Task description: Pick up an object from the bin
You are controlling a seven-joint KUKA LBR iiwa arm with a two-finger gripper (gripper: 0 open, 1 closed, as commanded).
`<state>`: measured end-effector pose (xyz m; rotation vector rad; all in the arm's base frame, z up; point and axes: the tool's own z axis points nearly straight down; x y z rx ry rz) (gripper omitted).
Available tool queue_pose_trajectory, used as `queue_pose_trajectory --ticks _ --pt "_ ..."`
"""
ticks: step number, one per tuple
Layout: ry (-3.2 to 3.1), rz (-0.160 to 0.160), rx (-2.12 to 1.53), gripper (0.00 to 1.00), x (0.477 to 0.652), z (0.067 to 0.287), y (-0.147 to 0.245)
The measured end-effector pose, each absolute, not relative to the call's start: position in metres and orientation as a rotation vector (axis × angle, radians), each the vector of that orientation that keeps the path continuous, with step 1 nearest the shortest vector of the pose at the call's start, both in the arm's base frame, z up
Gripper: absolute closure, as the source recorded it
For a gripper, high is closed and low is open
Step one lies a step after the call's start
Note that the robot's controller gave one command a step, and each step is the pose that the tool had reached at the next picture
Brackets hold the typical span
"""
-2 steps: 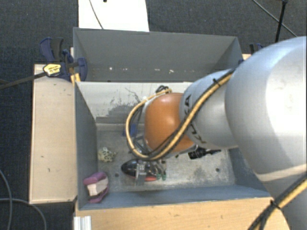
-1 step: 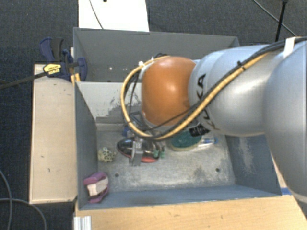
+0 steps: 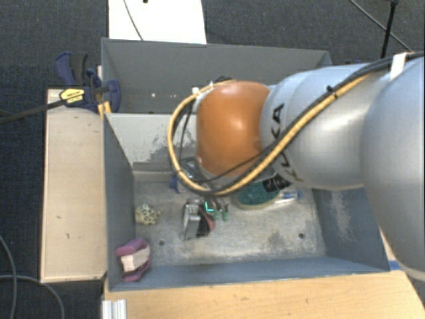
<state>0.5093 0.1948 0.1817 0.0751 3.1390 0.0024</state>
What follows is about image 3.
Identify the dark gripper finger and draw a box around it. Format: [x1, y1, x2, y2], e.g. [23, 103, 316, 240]
[198, 212, 216, 239]

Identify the dark green round scrubber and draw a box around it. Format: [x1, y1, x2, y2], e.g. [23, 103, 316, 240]
[236, 181, 280, 211]

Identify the clear plastic bottle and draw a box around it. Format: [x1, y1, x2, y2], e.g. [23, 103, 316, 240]
[274, 189, 303, 206]

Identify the grey metal bin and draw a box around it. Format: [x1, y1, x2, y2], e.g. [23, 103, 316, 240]
[100, 37, 392, 292]

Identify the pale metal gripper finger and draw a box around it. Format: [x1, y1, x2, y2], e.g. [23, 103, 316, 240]
[183, 201, 203, 241]

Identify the pale wood flat board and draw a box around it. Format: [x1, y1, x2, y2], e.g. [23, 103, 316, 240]
[39, 88, 109, 284]

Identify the purple and white brush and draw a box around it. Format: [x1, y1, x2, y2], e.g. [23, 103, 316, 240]
[115, 238, 152, 283]

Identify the small blue thing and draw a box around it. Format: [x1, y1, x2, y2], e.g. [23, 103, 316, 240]
[168, 173, 182, 194]

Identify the black cylinder on white bracket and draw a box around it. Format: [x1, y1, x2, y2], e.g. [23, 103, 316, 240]
[256, 170, 294, 194]

